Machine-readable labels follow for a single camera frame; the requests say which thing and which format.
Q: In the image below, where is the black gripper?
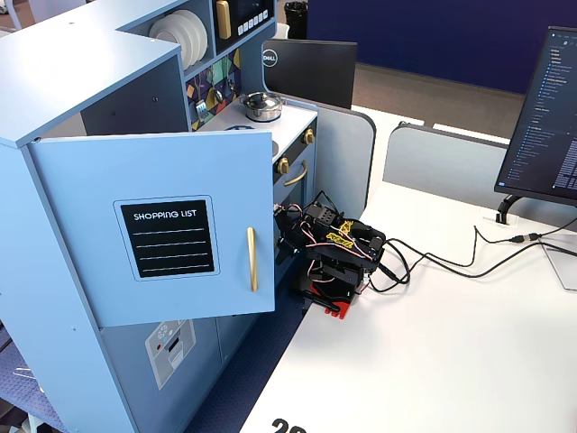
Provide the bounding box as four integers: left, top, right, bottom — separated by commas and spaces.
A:
275, 205, 312, 256

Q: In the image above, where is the yellow tag on arm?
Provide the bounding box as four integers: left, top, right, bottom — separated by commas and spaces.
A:
325, 219, 358, 250

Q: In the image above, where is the blue cabinet door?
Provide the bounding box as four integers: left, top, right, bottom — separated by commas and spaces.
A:
27, 130, 277, 328

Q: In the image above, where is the gray desk divider panel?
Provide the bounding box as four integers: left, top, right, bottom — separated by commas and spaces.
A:
316, 102, 377, 218
381, 122, 511, 200

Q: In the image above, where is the red table clamp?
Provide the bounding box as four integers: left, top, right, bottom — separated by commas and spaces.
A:
310, 282, 353, 321

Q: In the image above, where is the steel toy pot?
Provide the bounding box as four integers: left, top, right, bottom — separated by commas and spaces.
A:
243, 104, 282, 124

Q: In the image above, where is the black shopping list chalkboard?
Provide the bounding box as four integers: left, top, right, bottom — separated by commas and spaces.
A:
113, 194, 221, 283

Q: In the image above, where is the glass pot lid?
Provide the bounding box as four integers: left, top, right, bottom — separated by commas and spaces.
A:
239, 91, 284, 114

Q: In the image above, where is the silver toy spatula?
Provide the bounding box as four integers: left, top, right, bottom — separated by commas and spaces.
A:
195, 85, 210, 122

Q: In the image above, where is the black Dell monitor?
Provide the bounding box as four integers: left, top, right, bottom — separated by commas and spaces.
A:
261, 38, 359, 111

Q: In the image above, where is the colourful backsplash panel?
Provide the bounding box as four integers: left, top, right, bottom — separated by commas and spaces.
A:
184, 48, 243, 133

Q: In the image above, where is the ice dispenser sticker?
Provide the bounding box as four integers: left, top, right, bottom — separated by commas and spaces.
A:
144, 318, 198, 391

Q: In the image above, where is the black trash bin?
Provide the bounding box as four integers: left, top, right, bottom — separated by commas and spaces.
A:
284, 1, 309, 41

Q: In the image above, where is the black toy microwave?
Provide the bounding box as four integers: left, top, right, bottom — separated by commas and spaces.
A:
211, 0, 278, 58

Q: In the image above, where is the white plate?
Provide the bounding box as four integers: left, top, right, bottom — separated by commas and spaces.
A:
148, 16, 193, 69
179, 8, 209, 60
162, 12, 202, 65

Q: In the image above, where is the black monitor stand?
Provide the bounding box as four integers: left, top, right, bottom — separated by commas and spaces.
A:
495, 194, 527, 225

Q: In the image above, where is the blue toy kitchen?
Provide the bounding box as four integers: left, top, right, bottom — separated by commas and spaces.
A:
0, 0, 319, 433

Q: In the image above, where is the lit computer monitor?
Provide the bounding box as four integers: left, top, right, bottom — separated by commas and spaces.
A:
493, 25, 577, 203

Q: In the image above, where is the gray flat stand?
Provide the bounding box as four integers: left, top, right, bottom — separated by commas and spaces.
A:
539, 240, 577, 292

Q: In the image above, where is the gold cabinet door handle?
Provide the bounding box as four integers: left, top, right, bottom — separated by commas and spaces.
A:
245, 226, 261, 294

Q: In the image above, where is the gold oven handle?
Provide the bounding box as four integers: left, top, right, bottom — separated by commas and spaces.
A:
282, 160, 310, 189

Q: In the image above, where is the long black cable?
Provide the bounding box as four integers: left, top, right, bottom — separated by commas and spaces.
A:
368, 237, 577, 293

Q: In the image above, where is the gold microwave handle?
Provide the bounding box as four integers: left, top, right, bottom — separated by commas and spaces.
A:
215, 0, 234, 40

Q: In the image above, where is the black cable with connector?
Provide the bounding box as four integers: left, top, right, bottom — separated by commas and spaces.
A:
382, 224, 577, 268

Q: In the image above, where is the dark blue partition wall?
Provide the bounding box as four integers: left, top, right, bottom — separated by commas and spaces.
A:
306, 0, 577, 97

